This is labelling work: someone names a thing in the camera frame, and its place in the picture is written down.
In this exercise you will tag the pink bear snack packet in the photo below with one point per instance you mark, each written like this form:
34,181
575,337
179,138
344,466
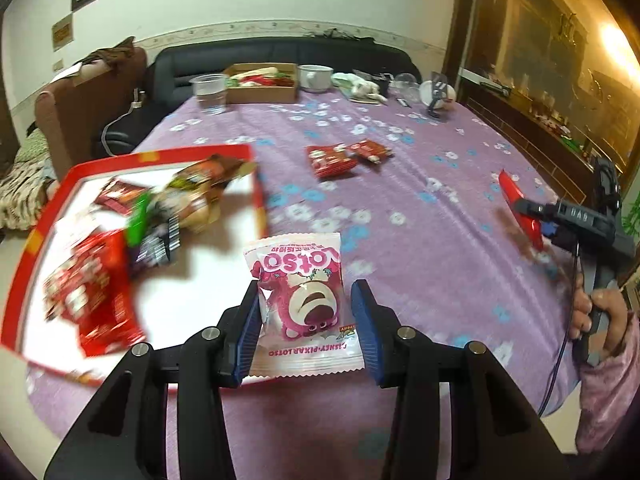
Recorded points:
305,270

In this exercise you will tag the person's right hand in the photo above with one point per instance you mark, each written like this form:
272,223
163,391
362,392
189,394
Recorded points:
615,315

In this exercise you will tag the wall socket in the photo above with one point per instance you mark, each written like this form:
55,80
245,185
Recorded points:
59,65

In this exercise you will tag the brown folded garment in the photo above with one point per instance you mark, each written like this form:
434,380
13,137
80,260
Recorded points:
112,52

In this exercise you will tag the black leather sofa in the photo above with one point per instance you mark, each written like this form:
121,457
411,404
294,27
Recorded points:
200,55

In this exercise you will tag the black striped snack packet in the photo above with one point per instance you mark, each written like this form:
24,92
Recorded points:
155,245

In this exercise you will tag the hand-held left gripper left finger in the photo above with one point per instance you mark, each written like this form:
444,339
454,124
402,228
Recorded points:
245,340

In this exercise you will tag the person's right forearm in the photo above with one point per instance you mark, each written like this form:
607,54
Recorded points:
610,400

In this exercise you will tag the large red snack packet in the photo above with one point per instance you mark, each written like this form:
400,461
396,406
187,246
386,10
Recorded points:
95,290

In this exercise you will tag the small wall sign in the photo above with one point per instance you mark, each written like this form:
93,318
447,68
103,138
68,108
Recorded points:
62,34

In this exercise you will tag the red tray with white inside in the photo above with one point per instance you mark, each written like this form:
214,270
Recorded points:
210,270

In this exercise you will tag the large gold brown snack packet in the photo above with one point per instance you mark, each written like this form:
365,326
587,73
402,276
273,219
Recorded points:
200,195

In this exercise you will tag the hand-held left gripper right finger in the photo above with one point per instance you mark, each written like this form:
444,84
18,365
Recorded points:
367,335

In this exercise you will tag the clear plastic cup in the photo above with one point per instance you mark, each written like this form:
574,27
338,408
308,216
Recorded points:
406,85
209,92

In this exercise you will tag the small dark brown chocolate packet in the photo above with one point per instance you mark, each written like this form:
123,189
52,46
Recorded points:
120,195

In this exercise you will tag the white plush toy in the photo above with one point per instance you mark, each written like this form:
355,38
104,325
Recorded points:
362,87

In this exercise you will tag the small dark red snack packet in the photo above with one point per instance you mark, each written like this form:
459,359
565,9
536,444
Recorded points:
372,150

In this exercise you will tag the grey green cloth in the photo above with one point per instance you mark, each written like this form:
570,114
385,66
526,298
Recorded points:
335,35

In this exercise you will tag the white plastic jar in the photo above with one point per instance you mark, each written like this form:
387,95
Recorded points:
450,97

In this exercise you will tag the cardboard box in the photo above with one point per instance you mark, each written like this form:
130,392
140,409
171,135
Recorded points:
260,95

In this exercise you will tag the long red snack packet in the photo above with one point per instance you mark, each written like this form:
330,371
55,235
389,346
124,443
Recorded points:
531,230

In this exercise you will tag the brown armchair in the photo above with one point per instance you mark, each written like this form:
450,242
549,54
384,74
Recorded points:
70,110

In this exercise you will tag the small white lighter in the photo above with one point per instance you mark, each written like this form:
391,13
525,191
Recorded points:
404,102

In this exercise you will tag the assorted snack packet pile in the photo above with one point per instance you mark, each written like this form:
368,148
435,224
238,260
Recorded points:
260,77

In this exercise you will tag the wooden display cabinet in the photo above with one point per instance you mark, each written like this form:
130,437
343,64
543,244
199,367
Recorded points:
550,60

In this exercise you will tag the patterned blanket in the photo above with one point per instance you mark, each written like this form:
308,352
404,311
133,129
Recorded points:
22,190

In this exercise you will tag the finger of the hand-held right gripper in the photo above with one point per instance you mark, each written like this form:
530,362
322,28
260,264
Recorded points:
535,209
550,232

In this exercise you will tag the dark red flower snack packet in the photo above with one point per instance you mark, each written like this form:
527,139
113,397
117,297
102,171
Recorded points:
330,160

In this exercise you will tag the purple floral tablecloth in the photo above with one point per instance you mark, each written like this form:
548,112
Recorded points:
425,220

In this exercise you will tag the white ceramic bowl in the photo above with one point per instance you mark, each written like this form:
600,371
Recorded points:
315,80

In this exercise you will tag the black container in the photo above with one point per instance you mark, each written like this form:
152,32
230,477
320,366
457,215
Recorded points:
385,82

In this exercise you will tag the green snack packet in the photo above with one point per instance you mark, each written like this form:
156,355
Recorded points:
137,222

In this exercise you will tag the black phone stand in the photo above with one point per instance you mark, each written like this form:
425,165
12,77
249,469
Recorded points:
437,87

